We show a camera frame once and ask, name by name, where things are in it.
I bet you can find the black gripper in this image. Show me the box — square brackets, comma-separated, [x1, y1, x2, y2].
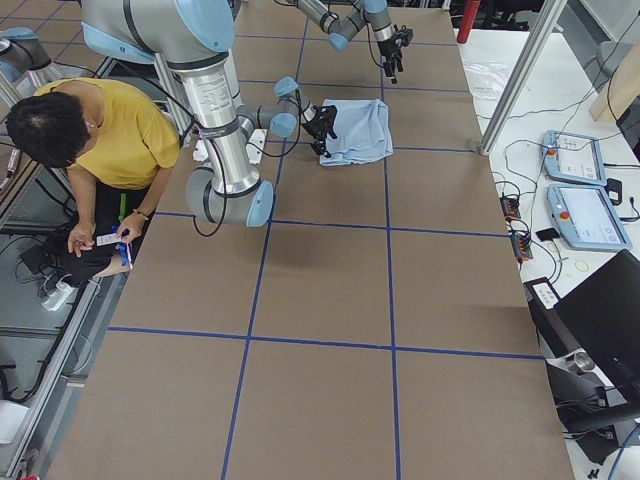
[375, 27, 413, 84]
[302, 104, 337, 156]

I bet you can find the teach pendant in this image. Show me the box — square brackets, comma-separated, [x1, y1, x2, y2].
[541, 130, 607, 187]
[546, 183, 633, 252]

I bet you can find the aluminium frame post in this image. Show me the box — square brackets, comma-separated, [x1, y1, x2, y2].
[478, 0, 567, 156]

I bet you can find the red cylinder bottle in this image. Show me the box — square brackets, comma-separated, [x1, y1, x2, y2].
[456, 0, 481, 44]

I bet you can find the white power strip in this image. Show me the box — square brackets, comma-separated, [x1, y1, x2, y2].
[41, 280, 75, 312]

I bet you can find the light blue striped shirt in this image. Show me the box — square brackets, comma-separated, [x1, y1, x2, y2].
[319, 99, 394, 167]

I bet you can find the near teach pendant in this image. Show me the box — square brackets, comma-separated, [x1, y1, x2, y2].
[546, 183, 633, 252]

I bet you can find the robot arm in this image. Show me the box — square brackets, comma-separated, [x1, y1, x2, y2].
[81, 1, 337, 227]
[287, 0, 413, 84]

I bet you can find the far teach pendant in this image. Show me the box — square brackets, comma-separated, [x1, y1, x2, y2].
[541, 130, 607, 187]

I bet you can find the clear plastic bag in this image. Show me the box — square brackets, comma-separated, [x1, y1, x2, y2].
[463, 60, 510, 120]

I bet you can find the person in yellow shirt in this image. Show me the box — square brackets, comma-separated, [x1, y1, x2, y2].
[5, 78, 180, 287]

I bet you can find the black monitor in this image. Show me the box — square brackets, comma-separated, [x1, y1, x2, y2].
[555, 250, 639, 399]

